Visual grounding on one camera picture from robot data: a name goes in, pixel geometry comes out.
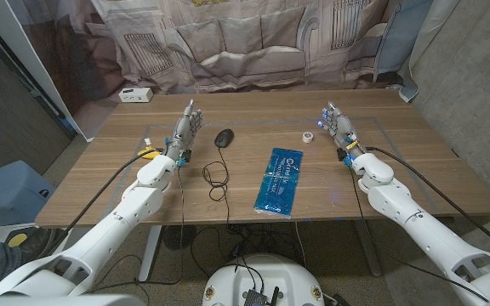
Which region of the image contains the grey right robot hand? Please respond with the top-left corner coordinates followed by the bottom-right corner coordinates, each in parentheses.
top-left (316, 100), bottom-right (366, 161)

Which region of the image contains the black yellow foot pedal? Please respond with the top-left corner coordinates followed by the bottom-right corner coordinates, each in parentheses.
top-left (0, 227), bottom-right (70, 264)

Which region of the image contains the black floor cable tangle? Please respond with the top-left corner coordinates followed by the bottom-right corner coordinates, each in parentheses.
top-left (189, 220), bottom-right (310, 277)

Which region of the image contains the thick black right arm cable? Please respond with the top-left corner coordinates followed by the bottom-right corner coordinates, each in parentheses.
top-left (364, 146), bottom-right (490, 259)

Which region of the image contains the black computer mouse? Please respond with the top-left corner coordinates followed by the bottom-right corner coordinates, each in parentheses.
top-left (214, 127), bottom-right (235, 149)

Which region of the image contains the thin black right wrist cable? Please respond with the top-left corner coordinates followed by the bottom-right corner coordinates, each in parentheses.
top-left (347, 164), bottom-right (490, 303)

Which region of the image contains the white power strip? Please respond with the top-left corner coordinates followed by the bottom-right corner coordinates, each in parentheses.
top-left (118, 87), bottom-right (154, 104)

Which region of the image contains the white partition panel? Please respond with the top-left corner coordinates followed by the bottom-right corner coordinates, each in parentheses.
top-left (0, 0), bottom-right (93, 142)

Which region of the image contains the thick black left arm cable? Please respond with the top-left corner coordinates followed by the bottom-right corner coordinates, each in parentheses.
top-left (48, 147), bottom-right (165, 258)

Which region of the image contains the black round floor fan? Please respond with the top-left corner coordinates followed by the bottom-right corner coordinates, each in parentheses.
top-left (162, 224), bottom-right (198, 251)

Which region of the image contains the blue gel ice pack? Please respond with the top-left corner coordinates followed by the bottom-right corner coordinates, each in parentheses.
top-left (253, 146), bottom-right (305, 220)

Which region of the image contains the white robot torso base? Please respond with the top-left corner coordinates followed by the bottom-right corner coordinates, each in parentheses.
top-left (202, 253), bottom-right (326, 306)

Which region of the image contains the yellow toy banana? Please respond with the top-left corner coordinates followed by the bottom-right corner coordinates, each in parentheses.
top-left (136, 146), bottom-right (163, 161)

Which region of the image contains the black mouse cable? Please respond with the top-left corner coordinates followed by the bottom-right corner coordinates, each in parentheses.
top-left (201, 146), bottom-right (232, 233)

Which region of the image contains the grey table leg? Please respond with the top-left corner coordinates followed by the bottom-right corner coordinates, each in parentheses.
top-left (353, 219), bottom-right (383, 278)

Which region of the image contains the printed sofa backdrop curtain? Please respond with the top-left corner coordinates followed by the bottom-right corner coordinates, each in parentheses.
top-left (5, 0), bottom-right (461, 142)

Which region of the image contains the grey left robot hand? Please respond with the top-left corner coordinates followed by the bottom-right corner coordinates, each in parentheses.
top-left (164, 99), bottom-right (204, 162)

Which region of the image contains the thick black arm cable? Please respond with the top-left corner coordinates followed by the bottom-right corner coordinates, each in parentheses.
top-left (48, 147), bottom-right (165, 258)
top-left (364, 146), bottom-right (490, 259)

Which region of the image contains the white table leg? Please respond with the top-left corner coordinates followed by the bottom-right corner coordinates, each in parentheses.
top-left (137, 224), bottom-right (163, 283)

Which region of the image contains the blue plastic bin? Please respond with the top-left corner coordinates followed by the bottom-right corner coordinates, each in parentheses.
top-left (0, 160), bottom-right (57, 233)

